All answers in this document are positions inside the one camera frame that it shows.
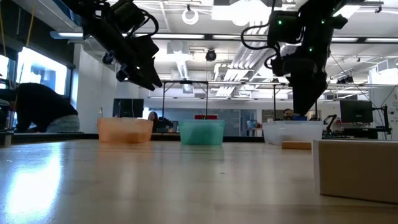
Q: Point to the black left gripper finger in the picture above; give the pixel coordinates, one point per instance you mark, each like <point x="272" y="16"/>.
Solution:
<point x="150" y="73"/>
<point x="140" y="82"/>

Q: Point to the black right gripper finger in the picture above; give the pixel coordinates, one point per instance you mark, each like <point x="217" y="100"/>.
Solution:
<point x="311" y="96"/>
<point x="293" y="90"/>

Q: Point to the wooden block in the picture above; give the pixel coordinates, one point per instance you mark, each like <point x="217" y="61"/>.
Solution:
<point x="357" y="171"/>

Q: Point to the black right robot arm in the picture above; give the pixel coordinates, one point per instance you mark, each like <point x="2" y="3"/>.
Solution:
<point x="317" y="31"/>

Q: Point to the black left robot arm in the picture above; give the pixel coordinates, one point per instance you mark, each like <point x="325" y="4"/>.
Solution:
<point x="99" y="28"/>

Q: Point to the blue screen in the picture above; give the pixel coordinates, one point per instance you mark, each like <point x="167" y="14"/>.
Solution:
<point x="300" y="118"/>

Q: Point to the person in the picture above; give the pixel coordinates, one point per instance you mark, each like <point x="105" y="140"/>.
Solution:
<point x="40" y="105"/>
<point x="153" y="116"/>
<point x="288" y="114"/>

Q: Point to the black monitor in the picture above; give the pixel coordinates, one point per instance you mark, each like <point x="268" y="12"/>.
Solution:
<point x="128" y="108"/>
<point x="356" y="111"/>

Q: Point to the linear ceiling light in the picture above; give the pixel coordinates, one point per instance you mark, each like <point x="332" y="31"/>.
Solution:
<point x="343" y="40"/>
<point x="177" y="36"/>
<point x="70" y="35"/>
<point x="230" y="37"/>
<point x="381" y="40"/>

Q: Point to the clear plastic bin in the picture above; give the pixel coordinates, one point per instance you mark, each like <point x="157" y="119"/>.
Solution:
<point x="289" y="132"/>

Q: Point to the orange translucent plastic bin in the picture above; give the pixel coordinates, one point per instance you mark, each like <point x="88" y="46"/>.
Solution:
<point x="124" y="130"/>

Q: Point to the long orange foam block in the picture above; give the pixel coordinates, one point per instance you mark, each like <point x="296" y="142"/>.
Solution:
<point x="297" y="145"/>

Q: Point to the white ceiling pipe bundle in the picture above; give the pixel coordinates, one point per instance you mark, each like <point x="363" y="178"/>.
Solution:
<point x="245" y="59"/>

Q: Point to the red rectangular panel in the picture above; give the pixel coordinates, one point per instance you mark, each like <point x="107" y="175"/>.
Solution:
<point x="206" y="117"/>

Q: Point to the black metal stand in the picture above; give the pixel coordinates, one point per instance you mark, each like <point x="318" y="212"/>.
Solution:
<point x="385" y="119"/>

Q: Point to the teal translucent plastic bin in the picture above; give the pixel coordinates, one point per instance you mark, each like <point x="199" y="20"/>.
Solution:
<point x="202" y="132"/>

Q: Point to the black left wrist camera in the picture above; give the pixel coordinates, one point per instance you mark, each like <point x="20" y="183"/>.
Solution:
<point x="147" y="46"/>

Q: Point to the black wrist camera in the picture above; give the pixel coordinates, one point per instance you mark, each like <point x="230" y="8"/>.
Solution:
<point x="147" y="46"/>
<point x="280" y="67"/>

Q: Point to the black ceiling camera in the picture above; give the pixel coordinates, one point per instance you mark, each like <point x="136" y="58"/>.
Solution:
<point x="107" y="59"/>
<point x="211" y="55"/>

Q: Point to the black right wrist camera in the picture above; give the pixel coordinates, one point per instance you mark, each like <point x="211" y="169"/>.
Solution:
<point x="280" y="67"/>

